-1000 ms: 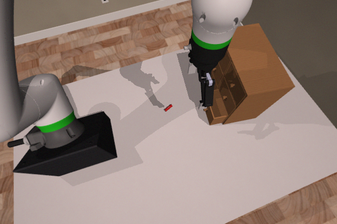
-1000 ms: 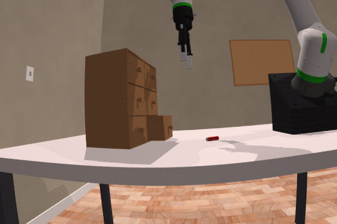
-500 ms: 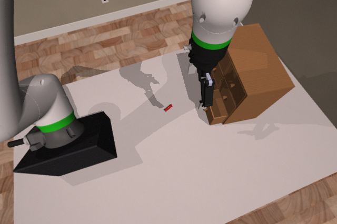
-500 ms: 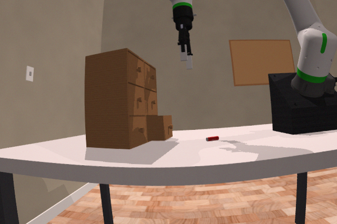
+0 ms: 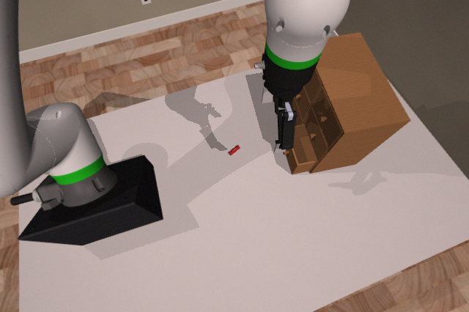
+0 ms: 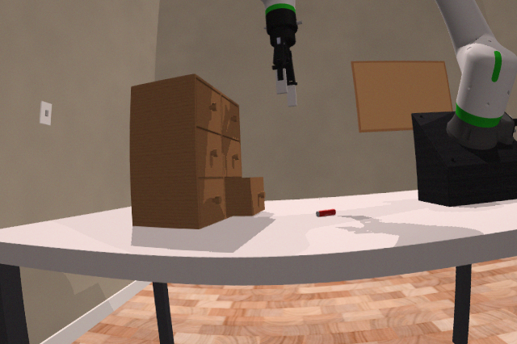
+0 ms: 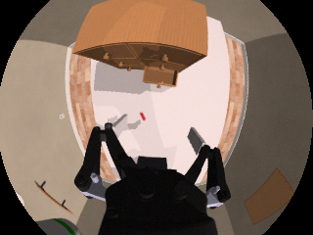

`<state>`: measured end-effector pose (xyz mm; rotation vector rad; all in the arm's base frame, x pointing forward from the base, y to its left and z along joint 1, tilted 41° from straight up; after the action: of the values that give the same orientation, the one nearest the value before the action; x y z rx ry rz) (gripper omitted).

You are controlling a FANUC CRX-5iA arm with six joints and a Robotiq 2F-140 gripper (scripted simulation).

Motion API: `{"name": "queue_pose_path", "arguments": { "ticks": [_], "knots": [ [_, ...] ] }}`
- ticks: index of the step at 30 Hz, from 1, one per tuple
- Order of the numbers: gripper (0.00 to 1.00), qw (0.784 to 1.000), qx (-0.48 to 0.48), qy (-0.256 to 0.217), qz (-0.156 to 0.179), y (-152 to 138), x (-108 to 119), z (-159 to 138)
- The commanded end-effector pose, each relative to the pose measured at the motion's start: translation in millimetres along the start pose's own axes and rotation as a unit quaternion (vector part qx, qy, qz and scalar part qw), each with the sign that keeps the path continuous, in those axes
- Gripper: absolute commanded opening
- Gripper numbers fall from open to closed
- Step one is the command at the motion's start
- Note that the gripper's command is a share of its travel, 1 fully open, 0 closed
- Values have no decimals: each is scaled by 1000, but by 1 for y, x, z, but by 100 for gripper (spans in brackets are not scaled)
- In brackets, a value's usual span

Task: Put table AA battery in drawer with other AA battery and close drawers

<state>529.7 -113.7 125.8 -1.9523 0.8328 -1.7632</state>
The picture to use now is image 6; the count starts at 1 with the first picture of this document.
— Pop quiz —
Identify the brown wooden chest of drawers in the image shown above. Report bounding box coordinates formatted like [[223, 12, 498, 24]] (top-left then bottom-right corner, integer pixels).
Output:
[[130, 73, 242, 229]]

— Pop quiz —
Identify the brown wooden drawer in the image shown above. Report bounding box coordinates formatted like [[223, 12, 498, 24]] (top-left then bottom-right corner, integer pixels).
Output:
[[221, 97, 240, 139], [196, 128, 223, 174], [196, 79, 221, 132], [198, 178, 225, 226], [225, 177, 266, 216], [223, 137, 242, 174]]

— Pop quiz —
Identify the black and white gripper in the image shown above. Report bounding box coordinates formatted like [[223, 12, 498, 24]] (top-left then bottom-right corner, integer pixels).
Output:
[[270, 27, 297, 107]]

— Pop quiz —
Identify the red cylinder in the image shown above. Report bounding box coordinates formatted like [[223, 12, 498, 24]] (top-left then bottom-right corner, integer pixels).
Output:
[[316, 209, 336, 217]]

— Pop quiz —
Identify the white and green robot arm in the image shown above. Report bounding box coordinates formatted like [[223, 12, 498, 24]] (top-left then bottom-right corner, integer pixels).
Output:
[[261, 0, 517, 150]]

